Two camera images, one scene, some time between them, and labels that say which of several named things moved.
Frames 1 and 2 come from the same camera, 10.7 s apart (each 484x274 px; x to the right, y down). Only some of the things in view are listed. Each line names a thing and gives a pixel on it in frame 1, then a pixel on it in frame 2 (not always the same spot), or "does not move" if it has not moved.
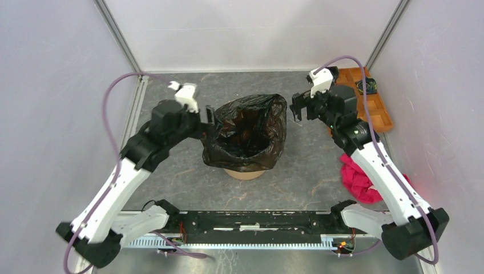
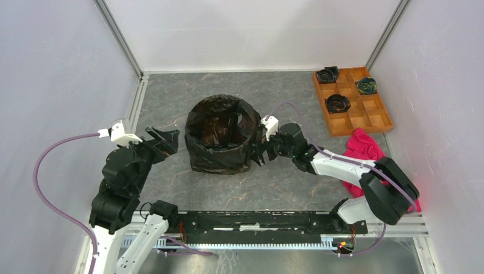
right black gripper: (300, 100) -> (258, 148)
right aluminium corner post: (399, 11) does not move
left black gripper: (205, 130) -> (169, 145)
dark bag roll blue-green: (371, 86) does not move
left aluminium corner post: (108, 17) does not move
